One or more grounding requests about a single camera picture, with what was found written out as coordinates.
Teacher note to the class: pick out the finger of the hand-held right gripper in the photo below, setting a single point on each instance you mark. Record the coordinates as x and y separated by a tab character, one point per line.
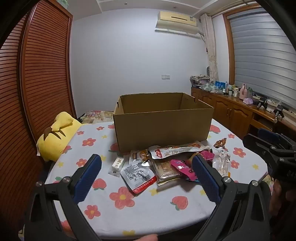
268	134
256	143

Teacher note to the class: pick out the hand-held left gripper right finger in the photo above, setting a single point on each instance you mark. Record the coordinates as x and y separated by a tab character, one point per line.
204	178

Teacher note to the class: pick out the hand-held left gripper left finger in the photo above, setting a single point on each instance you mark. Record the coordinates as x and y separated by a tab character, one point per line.
87	176

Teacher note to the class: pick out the silver snack packet red stripe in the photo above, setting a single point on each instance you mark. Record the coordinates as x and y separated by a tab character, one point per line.
138	177

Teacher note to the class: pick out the brown cardboard box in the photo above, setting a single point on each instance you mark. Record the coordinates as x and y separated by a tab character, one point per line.
161	129

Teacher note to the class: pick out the person's right hand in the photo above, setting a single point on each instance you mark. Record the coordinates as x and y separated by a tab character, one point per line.
277	193

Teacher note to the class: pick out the person's left hand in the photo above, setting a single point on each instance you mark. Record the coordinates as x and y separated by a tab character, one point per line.
149	238

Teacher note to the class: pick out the large pink snack packet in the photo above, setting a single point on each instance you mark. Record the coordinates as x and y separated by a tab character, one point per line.
183	170

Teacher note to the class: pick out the small pink snack packet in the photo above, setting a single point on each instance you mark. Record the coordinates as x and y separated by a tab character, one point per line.
207	154

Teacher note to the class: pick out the clear wrapped snack packet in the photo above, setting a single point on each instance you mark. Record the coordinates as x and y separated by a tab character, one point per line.
222	161

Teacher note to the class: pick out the small black stand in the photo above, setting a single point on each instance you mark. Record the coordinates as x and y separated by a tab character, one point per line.
278	111
262	103

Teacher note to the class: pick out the small white candy packet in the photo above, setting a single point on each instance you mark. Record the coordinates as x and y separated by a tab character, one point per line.
116	165

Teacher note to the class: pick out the small brown orange snack packet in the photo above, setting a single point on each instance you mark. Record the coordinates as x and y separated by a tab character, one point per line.
219	143

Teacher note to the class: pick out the long white red snack packet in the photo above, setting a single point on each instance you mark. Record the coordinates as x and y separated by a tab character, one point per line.
178	150

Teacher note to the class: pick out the wooden cabinet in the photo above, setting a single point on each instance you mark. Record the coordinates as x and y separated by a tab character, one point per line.
231	113

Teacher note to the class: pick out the clear cracker packet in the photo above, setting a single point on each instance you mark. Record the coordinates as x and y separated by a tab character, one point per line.
165	173

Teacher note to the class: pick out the green bottle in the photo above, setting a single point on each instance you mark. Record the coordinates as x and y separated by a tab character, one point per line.
249	92

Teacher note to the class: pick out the yellow plush toy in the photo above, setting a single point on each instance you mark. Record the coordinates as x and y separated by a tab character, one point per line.
53	143

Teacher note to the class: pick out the pink jug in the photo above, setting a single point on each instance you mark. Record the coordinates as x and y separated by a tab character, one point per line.
242	91

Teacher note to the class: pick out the floral white tablecloth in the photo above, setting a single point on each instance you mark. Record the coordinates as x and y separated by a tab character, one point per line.
143	208

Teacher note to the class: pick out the green patterned cloth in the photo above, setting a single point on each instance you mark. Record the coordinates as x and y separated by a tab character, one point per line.
209	87

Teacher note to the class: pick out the grey window blind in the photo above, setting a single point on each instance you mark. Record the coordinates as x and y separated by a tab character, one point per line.
259	58

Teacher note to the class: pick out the pile of folded fabrics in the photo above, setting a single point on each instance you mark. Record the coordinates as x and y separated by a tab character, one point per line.
198	80

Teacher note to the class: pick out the small white fan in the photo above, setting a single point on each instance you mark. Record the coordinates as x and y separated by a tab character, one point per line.
208	70

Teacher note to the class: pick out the beige curtain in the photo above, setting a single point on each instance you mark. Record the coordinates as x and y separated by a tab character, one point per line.
211	46

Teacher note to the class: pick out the wooden louvered wardrobe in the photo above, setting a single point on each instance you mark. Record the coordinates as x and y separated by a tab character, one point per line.
46	69

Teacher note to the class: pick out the white wall socket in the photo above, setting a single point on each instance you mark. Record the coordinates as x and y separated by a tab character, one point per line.
165	76

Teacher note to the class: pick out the wall air conditioner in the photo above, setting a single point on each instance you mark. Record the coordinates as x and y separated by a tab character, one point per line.
177	22

